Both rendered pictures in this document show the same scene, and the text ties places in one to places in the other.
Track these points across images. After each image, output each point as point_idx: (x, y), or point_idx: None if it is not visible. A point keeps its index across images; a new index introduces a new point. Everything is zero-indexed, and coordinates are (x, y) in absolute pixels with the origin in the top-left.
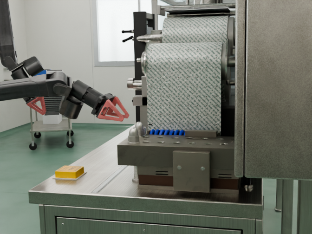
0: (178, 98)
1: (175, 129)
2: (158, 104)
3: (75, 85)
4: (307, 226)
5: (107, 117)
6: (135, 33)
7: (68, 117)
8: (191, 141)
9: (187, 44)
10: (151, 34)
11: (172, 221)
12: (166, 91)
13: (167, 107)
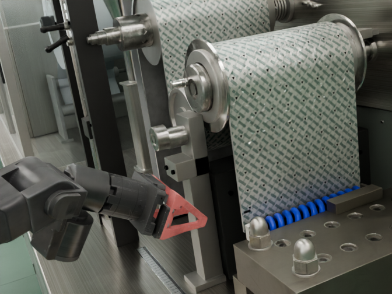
0: (291, 144)
1: (291, 204)
2: (257, 167)
3: (82, 180)
4: None
5: (178, 229)
6: (76, 30)
7: (69, 259)
8: (383, 224)
9: (282, 35)
10: (123, 25)
11: None
12: (269, 137)
13: (275, 168)
